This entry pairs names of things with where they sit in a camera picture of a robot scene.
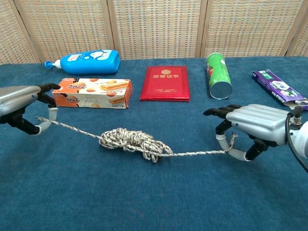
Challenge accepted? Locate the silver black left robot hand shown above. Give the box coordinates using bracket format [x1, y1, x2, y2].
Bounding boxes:
[0, 83, 61, 136]

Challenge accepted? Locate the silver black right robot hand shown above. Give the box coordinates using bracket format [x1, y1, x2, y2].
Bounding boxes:
[203, 103, 293, 162]

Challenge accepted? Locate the beige speckled braided rope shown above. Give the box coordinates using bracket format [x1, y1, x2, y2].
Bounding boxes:
[35, 116, 239, 164]

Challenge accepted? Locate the purple toothpaste box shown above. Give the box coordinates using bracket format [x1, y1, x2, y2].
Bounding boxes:
[251, 69, 308, 112]

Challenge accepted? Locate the woven folding screen panel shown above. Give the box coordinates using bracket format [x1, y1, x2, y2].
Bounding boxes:
[199, 0, 305, 58]
[13, 0, 115, 63]
[107, 0, 209, 60]
[0, 0, 41, 65]
[286, 14, 308, 57]

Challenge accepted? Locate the green chips can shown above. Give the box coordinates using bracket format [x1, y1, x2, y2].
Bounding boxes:
[205, 52, 233, 100]

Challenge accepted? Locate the orange egg roll biscuit box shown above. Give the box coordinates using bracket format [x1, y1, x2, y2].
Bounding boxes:
[51, 77, 133, 110]

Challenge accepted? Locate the blue pump lotion bottle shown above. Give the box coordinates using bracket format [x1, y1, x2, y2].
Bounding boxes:
[44, 49, 120, 75]

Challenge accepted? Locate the red certificate book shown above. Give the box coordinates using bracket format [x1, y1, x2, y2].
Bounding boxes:
[139, 65, 191, 102]

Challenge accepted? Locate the blue table cloth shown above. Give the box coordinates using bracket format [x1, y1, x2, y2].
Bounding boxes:
[0, 56, 308, 231]

